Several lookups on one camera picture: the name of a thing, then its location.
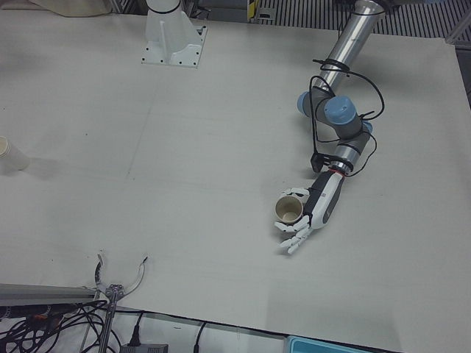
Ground blue plastic bin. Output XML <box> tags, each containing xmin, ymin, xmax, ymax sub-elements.
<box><xmin>286</xmin><ymin>335</ymin><xmax>372</xmax><ymax>353</ymax></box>

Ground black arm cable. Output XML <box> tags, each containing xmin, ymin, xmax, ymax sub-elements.
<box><xmin>308</xmin><ymin>57</ymin><xmax>386</xmax><ymax>177</ymax></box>

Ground aluminium frame post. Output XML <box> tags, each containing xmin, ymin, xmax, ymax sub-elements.
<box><xmin>0</xmin><ymin>282</ymin><xmax>102</xmax><ymax>306</ymax></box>

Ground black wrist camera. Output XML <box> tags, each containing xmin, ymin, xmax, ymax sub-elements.
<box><xmin>311</xmin><ymin>152</ymin><xmax>332</xmax><ymax>173</ymax></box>

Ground beige paper cup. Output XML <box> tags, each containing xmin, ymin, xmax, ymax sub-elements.
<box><xmin>274</xmin><ymin>195</ymin><xmax>305</xmax><ymax>225</ymax></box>

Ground black power strip orange switches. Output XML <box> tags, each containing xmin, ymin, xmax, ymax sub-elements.
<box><xmin>21</xmin><ymin>307</ymin><xmax>74</xmax><ymax>323</ymax></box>

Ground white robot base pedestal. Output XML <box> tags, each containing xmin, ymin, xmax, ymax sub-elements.
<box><xmin>141</xmin><ymin>0</ymin><xmax>209</xmax><ymax>70</ymax></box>

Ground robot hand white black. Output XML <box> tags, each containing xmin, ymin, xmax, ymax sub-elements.
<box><xmin>274</xmin><ymin>169</ymin><xmax>347</xmax><ymax>257</ymax></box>

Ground beige cloth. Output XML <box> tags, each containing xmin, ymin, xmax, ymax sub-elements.
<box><xmin>27</xmin><ymin>0</ymin><xmax>116</xmax><ymax>18</ymax></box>

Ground metal grabber tool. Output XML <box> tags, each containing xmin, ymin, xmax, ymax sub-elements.
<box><xmin>91</xmin><ymin>251</ymin><xmax>150</xmax><ymax>353</ymax></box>

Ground white paper cup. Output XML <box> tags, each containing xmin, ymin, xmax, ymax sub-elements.
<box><xmin>0</xmin><ymin>135</ymin><xmax>30</xmax><ymax>174</ymax></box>

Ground black power brick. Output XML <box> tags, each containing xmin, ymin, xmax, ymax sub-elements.
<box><xmin>119</xmin><ymin>341</ymin><xmax>169</xmax><ymax>353</ymax></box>

